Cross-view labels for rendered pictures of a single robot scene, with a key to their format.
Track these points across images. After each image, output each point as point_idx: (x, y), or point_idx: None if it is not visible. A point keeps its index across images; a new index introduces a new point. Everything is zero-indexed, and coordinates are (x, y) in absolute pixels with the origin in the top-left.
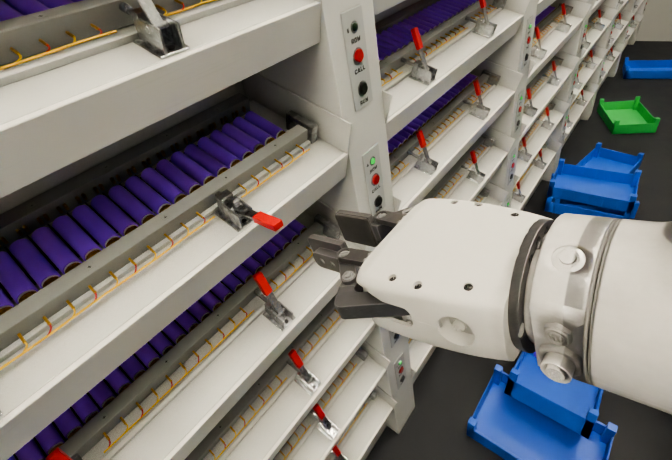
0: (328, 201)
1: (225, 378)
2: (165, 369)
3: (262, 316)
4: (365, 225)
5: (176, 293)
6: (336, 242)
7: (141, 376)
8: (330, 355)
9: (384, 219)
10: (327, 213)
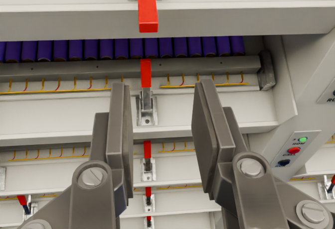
0: (287, 46)
1: (64, 120)
2: (26, 74)
3: (134, 98)
4: (209, 152)
5: (14, 16)
6: (113, 140)
7: (8, 64)
8: (181, 168)
9: (241, 186)
10: (277, 57)
